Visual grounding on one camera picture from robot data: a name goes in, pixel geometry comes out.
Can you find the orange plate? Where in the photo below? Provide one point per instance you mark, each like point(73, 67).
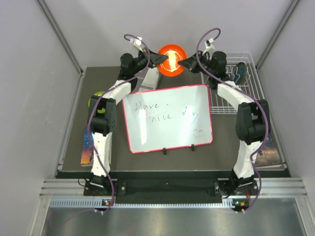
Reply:
point(171, 67)

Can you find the red framed whiteboard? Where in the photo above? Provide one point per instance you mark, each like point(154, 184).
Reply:
point(168, 118)

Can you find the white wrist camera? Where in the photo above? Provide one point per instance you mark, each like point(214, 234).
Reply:
point(209, 47)
point(137, 42)

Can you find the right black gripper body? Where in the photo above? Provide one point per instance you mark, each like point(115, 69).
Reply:
point(202, 58)

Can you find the white wire dish rack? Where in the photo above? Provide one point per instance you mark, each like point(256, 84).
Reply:
point(250, 83)

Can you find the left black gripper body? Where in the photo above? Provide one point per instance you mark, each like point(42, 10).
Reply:
point(141, 62)

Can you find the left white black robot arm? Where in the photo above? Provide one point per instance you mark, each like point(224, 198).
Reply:
point(103, 114)

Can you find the lime green plate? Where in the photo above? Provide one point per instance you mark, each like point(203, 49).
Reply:
point(92, 101)

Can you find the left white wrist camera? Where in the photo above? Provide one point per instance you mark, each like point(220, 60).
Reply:
point(137, 42)

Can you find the Jane Eyre book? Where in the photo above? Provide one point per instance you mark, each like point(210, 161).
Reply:
point(87, 147)

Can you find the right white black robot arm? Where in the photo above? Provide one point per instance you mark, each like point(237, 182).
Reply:
point(253, 120)

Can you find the Tale of Two Cities book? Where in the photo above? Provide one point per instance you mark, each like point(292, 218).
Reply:
point(269, 156)

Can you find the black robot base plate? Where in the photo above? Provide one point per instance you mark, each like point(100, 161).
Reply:
point(167, 184)

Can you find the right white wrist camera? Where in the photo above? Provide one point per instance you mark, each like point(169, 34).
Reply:
point(209, 47)

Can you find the aluminium frame rail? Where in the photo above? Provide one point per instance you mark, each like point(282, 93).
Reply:
point(61, 188)

